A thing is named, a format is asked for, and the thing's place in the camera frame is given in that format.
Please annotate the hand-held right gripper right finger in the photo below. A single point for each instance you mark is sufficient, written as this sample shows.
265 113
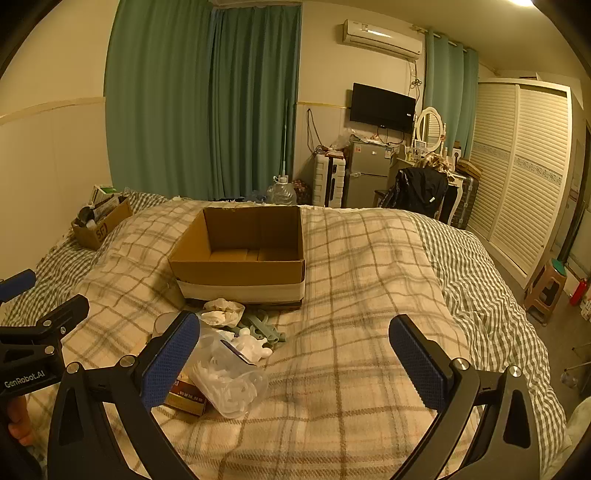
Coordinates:
415 364

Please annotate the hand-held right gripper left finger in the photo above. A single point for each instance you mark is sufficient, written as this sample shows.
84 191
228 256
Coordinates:
171 360

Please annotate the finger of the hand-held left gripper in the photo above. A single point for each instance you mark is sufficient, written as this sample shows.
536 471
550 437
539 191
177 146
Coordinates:
64 314
16 282

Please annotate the clear plastic cup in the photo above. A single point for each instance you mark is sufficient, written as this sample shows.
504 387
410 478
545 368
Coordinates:
166 323

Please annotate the small red paper box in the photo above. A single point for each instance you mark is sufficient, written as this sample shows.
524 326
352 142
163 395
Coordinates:
184 399

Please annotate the clear cotton swab container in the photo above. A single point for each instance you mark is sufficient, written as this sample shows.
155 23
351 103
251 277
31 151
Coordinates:
226 383

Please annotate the beige bag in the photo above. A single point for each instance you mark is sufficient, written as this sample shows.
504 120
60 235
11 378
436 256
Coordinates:
224 311

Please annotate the light green plastic hanger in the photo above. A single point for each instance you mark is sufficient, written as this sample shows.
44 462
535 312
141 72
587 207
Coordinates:
263 325

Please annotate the large cardboard box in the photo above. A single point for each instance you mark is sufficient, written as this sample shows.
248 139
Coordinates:
240 277

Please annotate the person's left hand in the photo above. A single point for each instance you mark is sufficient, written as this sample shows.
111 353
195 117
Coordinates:
18 417

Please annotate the small cardboard box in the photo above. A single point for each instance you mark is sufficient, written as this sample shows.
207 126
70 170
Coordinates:
104 230

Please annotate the green checked bed sheet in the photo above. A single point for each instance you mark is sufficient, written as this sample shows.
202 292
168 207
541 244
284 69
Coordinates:
480 295

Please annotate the green and white carton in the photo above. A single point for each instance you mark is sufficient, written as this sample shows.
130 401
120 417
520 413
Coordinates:
105 194

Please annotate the brown plastic stool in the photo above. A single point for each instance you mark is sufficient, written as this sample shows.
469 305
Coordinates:
547 290

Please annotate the dark suitcase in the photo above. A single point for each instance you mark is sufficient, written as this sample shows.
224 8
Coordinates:
466 203

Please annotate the dark wooden chair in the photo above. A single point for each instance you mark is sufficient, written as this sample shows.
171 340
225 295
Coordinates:
381 196

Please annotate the black jacket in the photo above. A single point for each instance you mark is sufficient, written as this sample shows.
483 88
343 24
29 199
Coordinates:
418 189

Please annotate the red fire extinguisher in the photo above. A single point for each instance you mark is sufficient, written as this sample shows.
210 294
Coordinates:
579 290

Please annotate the silver refrigerator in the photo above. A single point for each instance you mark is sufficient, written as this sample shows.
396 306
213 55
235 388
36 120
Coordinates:
367 175

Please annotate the large clear water bottle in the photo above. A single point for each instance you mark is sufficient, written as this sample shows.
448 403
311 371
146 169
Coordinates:
280 193

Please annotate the white suitcase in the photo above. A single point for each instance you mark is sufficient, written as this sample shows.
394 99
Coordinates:
328 182

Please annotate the tan fluffy item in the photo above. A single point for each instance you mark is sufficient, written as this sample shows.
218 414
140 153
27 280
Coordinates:
436 162

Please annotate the white louvered wardrobe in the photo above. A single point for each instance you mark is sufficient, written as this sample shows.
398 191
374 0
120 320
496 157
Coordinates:
521 175

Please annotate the light green curtain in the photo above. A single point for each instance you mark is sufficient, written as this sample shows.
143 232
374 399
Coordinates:
157 101

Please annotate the white oval mirror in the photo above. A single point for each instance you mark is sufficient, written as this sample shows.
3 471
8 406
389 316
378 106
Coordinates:
431 129

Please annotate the white mop pole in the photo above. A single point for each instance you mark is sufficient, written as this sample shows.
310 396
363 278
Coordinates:
285 147

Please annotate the dark green curtain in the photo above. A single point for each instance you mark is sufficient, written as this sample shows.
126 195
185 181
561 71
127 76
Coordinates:
258 101

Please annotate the narrow teal curtain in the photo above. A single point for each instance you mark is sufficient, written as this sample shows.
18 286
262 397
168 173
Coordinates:
450 92

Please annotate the white air conditioner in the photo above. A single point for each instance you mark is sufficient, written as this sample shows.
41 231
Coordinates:
381 39

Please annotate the ceiling lamp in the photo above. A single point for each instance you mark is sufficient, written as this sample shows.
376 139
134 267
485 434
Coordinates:
519 2

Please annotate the black wall television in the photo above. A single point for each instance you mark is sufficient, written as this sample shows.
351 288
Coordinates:
381 107

